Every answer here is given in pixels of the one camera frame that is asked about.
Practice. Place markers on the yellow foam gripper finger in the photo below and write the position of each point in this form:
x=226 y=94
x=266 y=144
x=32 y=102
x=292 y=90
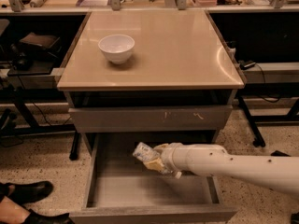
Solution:
x=156 y=165

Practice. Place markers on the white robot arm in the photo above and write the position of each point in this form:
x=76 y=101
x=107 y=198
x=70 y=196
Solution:
x=273 y=172

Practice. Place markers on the grey open middle drawer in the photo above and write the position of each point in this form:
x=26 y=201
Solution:
x=120 y=190

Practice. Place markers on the grey closed top drawer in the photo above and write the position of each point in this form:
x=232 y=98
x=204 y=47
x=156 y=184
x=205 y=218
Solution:
x=150 y=119

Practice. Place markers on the grey drawer cabinet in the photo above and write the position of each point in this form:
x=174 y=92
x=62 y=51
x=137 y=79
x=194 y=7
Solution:
x=178 y=60

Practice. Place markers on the black table leg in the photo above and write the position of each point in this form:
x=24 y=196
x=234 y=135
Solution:
x=258 y=139

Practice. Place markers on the white ceramic bowl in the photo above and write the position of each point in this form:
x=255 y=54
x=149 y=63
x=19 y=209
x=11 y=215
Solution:
x=117 y=49

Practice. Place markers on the black power adapter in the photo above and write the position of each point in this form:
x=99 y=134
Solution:
x=245 y=65

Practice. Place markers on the black leather boot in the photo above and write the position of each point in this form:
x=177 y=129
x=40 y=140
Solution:
x=26 y=193

